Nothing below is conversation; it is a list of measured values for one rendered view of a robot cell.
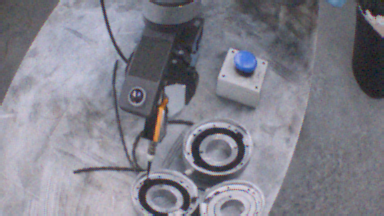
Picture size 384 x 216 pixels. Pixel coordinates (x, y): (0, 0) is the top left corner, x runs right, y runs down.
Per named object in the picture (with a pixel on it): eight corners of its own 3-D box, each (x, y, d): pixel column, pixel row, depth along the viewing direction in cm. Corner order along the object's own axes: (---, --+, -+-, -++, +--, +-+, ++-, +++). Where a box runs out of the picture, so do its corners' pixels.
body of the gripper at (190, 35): (204, 43, 98) (209, -7, 88) (185, 92, 94) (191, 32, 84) (151, 32, 99) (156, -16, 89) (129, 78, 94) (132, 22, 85)
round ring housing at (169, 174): (210, 211, 107) (213, 202, 103) (159, 237, 103) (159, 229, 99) (169, 170, 111) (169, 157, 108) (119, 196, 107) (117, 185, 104)
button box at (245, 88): (256, 109, 119) (260, 91, 115) (215, 95, 120) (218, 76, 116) (267, 73, 123) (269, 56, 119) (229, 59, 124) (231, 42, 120)
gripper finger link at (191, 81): (201, 99, 98) (197, 54, 91) (197, 108, 97) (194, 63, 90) (165, 92, 99) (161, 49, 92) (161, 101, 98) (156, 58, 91)
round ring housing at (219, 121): (221, 119, 117) (224, 104, 114) (261, 162, 113) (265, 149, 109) (167, 154, 113) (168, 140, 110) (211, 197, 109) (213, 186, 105)
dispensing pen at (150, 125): (134, 186, 104) (151, 80, 98) (140, 176, 108) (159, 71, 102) (148, 190, 104) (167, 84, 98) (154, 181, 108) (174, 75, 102)
